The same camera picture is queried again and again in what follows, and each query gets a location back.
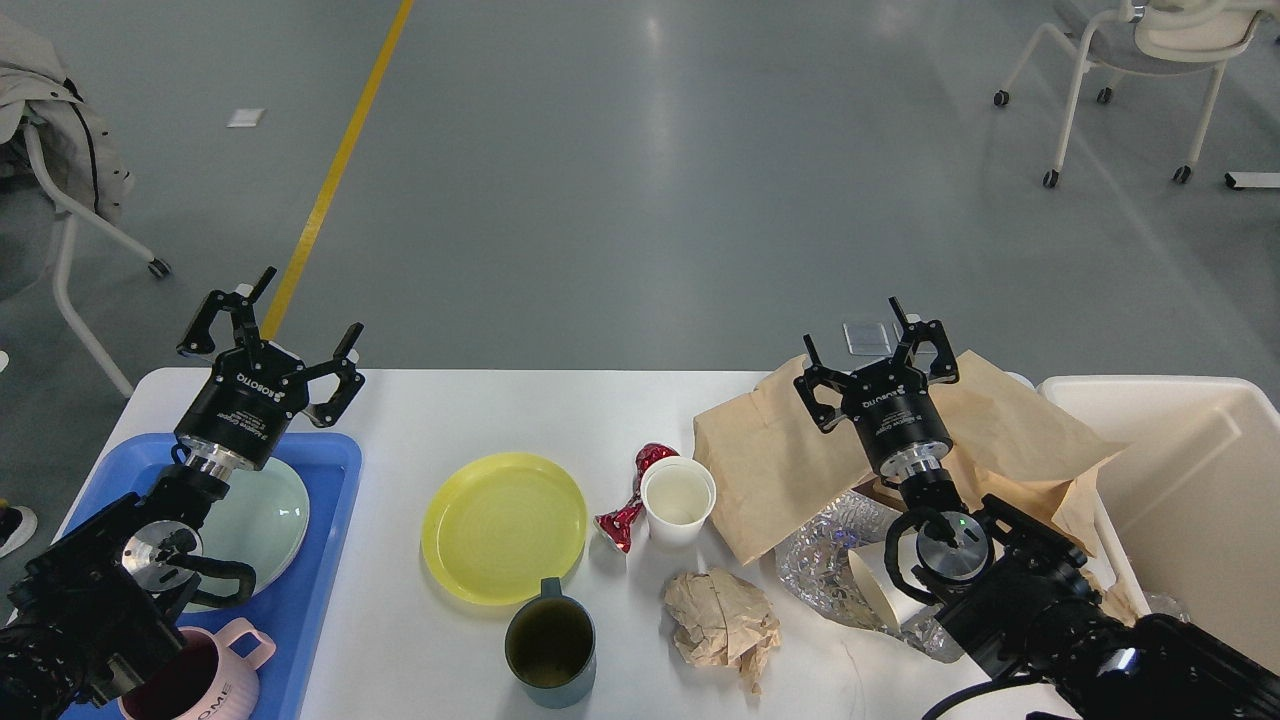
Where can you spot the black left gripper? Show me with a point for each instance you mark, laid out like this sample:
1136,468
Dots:
240,408

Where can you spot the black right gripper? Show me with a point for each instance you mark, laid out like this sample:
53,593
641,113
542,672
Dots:
893,412

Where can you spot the brown paper bag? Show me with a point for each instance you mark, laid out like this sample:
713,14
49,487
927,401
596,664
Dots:
1013,444
774,470

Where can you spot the yellow plastic plate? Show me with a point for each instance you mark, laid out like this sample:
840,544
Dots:
500,525

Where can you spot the dark teal mug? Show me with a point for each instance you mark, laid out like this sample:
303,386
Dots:
550,647

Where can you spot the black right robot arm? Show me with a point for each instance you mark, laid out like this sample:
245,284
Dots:
1006,587

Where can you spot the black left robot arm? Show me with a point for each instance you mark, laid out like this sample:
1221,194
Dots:
96,613

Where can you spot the pale green plate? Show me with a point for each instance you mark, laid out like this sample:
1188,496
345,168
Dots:
261,522

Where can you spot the silver foil bag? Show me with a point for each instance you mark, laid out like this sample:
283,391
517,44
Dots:
813,564

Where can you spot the lying white paper cup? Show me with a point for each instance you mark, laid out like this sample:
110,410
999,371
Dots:
870,574

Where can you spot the upright white paper cup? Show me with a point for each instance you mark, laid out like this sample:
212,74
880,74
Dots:
678,495

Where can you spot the white shoe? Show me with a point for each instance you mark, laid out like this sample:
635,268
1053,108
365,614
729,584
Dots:
18,526

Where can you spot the crumpled brown paper ball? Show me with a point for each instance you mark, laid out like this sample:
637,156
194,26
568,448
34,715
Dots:
722,621

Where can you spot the red crumpled foil wrapper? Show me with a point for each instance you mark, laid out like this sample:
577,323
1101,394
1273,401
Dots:
615,527

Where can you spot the beige jacket on chair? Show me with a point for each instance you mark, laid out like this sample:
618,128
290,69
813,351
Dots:
79,148

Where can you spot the pink mug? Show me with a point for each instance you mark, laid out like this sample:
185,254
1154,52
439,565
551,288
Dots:
214,676

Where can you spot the white plastic bin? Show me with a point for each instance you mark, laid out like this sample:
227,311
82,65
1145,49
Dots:
1189,509

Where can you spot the white chair right background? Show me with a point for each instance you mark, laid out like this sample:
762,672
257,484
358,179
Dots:
1144,38

